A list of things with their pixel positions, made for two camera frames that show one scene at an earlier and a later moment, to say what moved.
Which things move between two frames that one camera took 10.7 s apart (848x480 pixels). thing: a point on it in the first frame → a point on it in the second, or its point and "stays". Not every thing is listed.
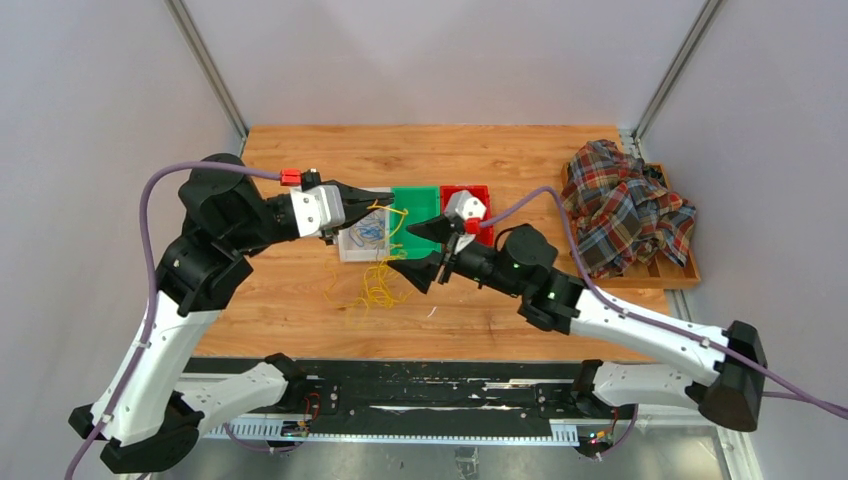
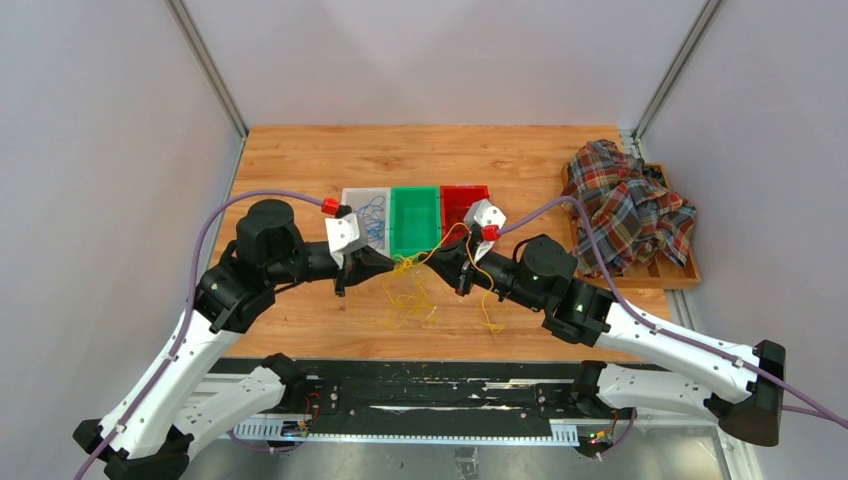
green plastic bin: x=413 y=205 stays
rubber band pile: x=383 y=285 → x=408 y=303
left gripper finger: x=359 y=205 → x=354 y=277
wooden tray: x=650 y=272 stays
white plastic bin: x=369 y=238 stays
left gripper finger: x=355 y=200 → x=365 y=261
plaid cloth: x=621 y=211 stays
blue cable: x=370 y=231 stays
